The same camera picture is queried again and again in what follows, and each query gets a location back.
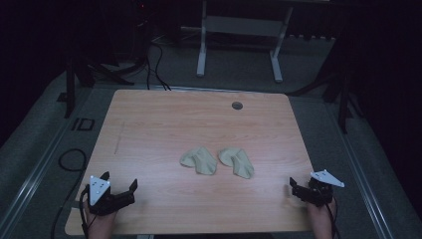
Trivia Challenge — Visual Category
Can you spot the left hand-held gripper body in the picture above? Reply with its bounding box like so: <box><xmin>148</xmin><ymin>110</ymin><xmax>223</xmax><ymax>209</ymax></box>
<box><xmin>87</xmin><ymin>174</ymin><xmax>136</xmax><ymax>216</ymax></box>

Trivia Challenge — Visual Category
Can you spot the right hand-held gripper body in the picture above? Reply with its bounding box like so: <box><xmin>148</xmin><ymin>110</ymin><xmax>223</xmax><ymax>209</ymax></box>
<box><xmin>292</xmin><ymin>168</ymin><xmax>345</xmax><ymax>208</ymax></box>

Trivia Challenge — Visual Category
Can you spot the beige ankle sock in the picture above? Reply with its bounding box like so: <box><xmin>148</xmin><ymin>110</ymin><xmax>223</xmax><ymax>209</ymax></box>
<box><xmin>179</xmin><ymin>145</ymin><xmax>218</xmax><ymax>176</ymax></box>
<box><xmin>218</xmin><ymin>146</ymin><xmax>256</xmax><ymax>180</ymax></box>

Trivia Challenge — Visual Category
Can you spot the person's right hand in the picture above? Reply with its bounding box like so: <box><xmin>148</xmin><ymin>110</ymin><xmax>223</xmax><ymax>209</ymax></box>
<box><xmin>307</xmin><ymin>198</ymin><xmax>336</xmax><ymax>230</ymax></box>

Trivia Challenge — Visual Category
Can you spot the person's left hand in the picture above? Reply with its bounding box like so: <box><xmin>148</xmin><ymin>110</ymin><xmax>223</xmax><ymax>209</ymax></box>
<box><xmin>85</xmin><ymin>202</ymin><xmax>117</xmax><ymax>233</ymax></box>

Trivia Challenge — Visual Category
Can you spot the black metal stand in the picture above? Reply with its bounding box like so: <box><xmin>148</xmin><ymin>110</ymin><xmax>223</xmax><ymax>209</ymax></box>
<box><xmin>288</xmin><ymin>33</ymin><xmax>364</xmax><ymax>134</ymax></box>
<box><xmin>64</xmin><ymin>0</ymin><xmax>154</xmax><ymax>120</ymax></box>

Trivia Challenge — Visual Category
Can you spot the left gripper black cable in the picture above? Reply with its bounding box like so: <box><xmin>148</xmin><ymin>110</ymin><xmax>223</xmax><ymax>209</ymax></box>
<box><xmin>79</xmin><ymin>184</ymin><xmax>92</xmax><ymax>239</ymax></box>

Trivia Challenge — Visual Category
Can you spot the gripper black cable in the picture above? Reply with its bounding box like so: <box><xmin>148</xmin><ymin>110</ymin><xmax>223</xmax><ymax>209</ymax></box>
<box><xmin>79</xmin><ymin>184</ymin><xmax>92</xmax><ymax>239</ymax></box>
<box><xmin>326</xmin><ymin>195</ymin><xmax>341</xmax><ymax>239</ymax></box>

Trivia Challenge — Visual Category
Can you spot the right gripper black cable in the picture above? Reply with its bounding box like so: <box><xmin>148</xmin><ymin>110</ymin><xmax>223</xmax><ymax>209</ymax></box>
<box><xmin>326</xmin><ymin>195</ymin><xmax>341</xmax><ymax>239</ymax></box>

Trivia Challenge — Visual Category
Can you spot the black floor cable loop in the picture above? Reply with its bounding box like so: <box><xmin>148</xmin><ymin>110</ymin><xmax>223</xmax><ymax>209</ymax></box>
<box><xmin>50</xmin><ymin>147</ymin><xmax>89</xmax><ymax>239</ymax></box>

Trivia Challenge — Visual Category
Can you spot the metal floor rail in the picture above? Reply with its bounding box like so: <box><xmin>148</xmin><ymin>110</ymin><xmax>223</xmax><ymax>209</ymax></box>
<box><xmin>326</xmin><ymin>103</ymin><xmax>396</xmax><ymax>239</ymax></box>
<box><xmin>0</xmin><ymin>89</ymin><xmax>98</xmax><ymax>231</ymax></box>

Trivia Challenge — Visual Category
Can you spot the black cable on floor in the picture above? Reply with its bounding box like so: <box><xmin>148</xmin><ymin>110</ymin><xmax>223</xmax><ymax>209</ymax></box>
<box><xmin>145</xmin><ymin>41</ymin><xmax>172</xmax><ymax>92</ymax></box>

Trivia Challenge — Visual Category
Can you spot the white metal desk frame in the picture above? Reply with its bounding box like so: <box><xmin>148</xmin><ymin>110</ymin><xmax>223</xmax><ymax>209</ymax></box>
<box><xmin>180</xmin><ymin>0</ymin><xmax>332</xmax><ymax>84</ymax></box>

